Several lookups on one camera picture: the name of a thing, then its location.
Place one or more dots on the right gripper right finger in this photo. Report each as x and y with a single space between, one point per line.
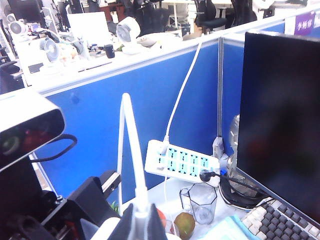
156 225

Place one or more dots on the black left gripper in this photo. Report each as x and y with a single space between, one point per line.
37 212

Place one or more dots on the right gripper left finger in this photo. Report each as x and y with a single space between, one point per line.
125 227

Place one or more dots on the orange red item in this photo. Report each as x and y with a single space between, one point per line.
161 220

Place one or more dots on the large green apple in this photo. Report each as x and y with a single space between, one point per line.
185 225

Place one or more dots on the clear plastic cup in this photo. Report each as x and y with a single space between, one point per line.
202 200

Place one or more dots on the white turquoise power strip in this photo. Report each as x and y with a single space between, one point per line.
182 162

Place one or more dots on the light blue tissue pack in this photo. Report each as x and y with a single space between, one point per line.
225 231

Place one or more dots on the silver angular figurine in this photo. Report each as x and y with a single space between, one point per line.
233 135

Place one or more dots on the white grey keyboard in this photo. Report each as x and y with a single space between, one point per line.
275 222

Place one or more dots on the black mug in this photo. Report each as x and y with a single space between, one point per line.
109 51

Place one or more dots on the white desk fan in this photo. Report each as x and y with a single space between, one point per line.
17 27
48 50
127 30

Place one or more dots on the black computer monitor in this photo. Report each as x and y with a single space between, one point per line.
280 112

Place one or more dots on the white monitor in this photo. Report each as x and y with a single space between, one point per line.
87 27

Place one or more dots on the black office chair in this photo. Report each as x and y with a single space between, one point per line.
208 12
150 17
242 12

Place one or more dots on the purple name sign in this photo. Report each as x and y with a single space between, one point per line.
303 23

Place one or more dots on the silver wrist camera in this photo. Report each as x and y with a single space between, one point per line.
25 120

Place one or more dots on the grey metal partition post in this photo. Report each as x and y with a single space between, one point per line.
220 87

